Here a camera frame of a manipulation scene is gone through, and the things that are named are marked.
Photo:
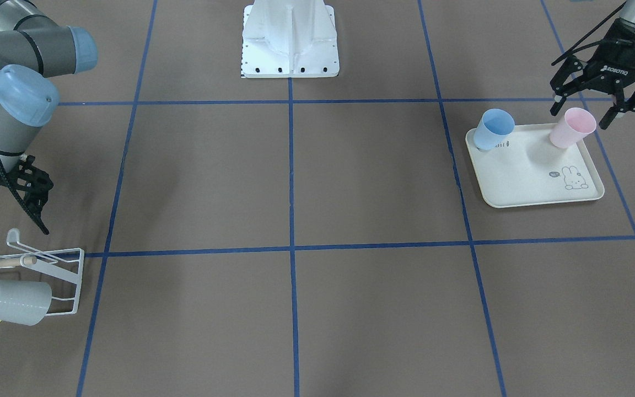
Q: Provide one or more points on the grey plastic cup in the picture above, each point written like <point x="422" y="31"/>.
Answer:
<point x="24" y="302"/>

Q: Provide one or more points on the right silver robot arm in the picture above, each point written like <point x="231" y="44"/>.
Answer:
<point x="33" y="49"/>

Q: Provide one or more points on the white cup drying rack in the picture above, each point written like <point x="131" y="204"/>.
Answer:
<point x="62" y="269"/>

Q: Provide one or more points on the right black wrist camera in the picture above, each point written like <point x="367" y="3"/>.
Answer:
<point x="30" y="187"/>

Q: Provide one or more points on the white camera mast base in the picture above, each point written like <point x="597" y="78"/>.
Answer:
<point x="289" y="39"/>

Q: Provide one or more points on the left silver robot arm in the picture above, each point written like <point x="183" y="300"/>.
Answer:
<point x="586" y="46"/>

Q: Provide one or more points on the pink plastic cup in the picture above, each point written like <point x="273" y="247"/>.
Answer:
<point x="574" y="126"/>

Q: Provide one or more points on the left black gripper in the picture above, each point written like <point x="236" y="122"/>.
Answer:
<point x="619" y="70"/>

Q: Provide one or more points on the cream plastic tray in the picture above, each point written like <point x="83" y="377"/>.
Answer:
<point x="526" y="169"/>

